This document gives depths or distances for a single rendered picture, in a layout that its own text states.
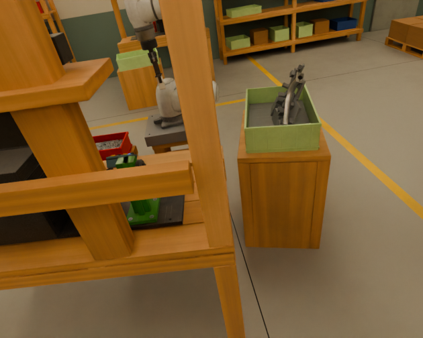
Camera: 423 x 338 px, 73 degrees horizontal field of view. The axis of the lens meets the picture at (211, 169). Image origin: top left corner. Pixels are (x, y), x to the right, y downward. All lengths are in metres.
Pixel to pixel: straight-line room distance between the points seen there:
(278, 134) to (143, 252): 0.97
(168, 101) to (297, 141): 0.81
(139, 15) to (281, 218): 1.43
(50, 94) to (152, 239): 0.66
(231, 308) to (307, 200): 0.83
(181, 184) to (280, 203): 1.15
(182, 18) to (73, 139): 0.43
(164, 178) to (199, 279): 1.36
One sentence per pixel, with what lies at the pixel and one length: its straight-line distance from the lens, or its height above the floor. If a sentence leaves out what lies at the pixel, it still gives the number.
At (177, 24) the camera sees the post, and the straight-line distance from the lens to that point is 0.71.
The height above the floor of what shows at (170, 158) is 0.90.
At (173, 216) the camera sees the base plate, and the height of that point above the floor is 0.90.
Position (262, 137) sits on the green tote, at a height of 0.90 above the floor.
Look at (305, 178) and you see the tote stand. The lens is 1.79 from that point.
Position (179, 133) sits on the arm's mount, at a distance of 1.81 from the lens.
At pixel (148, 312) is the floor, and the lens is 2.07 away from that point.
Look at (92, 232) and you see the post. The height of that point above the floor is 1.03.
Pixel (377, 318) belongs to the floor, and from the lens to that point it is 2.04.
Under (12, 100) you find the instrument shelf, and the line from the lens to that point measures 0.84.
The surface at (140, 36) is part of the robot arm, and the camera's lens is 1.45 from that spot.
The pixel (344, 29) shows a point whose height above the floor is 0.28.
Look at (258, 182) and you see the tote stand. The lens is 1.79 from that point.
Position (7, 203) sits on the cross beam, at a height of 1.23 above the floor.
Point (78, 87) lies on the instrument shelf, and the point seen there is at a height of 1.53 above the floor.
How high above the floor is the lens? 1.72
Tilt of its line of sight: 35 degrees down
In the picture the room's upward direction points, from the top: 9 degrees counter-clockwise
